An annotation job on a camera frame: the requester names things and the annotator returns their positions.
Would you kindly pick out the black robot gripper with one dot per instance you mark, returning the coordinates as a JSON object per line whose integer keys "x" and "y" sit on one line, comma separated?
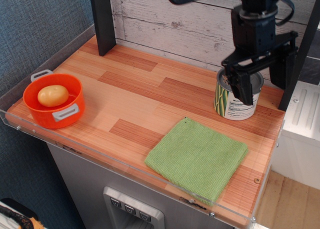
{"x": 257, "y": 47}

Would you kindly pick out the toy corn can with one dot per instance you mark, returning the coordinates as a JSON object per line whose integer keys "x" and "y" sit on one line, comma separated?
{"x": 231, "y": 108}

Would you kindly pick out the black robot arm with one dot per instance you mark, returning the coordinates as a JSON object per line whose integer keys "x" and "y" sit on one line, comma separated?
{"x": 285, "y": 12}

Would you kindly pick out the white black corner object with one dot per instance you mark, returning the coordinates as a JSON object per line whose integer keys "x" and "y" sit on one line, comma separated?
{"x": 14, "y": 215}

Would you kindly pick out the white toy sink unit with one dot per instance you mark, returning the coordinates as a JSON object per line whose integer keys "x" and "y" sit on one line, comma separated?
{"x": 297, "y": 153}

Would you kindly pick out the green folded cloth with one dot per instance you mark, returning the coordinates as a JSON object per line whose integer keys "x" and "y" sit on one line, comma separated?
{"x": 197, "y": 159}

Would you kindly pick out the silver dispenser panel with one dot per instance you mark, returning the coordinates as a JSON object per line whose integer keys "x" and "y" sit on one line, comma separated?
{"x": 126, "y": 212}

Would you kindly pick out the grey toy fridge cabinet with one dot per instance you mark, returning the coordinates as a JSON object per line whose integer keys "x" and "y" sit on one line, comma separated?
{"x": 85, "y": 181}

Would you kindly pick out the orange toy pot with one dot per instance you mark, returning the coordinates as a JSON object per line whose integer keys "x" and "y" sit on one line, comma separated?
{"x": 62, "y": 115}

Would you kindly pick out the yellow toy potato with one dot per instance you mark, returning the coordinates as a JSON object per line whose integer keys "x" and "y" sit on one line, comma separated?
{"x": 53, "y": 95}

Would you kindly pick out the clear acrylic table guard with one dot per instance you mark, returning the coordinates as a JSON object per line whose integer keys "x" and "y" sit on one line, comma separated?
{"x": 132, "y": 100}

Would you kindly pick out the orange fuzzy object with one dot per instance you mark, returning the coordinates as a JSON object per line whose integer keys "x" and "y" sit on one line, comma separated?
{"x": 37, "y": 224}

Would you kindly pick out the black right post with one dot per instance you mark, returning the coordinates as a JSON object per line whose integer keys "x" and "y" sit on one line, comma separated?
{"x": 306, "y": 42}

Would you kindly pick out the black post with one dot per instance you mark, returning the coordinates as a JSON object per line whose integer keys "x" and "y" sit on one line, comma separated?
{"x": 104, "y": 25}
{"x": 306, "y": 42}

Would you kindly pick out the black left post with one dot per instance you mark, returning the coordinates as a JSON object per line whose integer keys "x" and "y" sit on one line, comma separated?
{"x": 104, "y": 25}

